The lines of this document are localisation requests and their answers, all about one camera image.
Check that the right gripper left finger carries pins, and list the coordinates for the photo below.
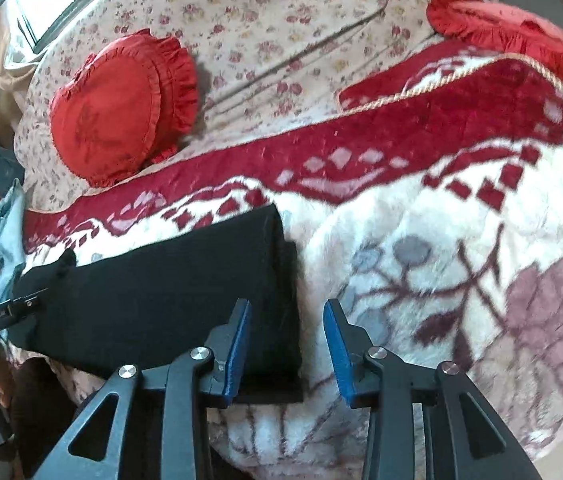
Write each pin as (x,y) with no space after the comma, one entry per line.
(207,376)

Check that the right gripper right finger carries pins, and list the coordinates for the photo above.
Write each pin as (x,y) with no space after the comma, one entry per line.
(464,436)

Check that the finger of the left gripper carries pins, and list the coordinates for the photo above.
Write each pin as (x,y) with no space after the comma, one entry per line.
(20,307)

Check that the black pants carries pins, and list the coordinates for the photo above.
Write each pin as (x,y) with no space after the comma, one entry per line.
(148,306)

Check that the light blue fleece jacket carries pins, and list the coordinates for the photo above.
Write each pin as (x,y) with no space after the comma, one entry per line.
(11,238)

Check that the red heart pillow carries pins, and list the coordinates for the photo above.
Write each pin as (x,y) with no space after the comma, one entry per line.
(125,109)

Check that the red white plush blanket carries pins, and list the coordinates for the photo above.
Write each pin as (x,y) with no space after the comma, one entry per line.
(434,215)

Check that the floral quilt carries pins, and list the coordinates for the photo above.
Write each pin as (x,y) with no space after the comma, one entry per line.
(263,66)

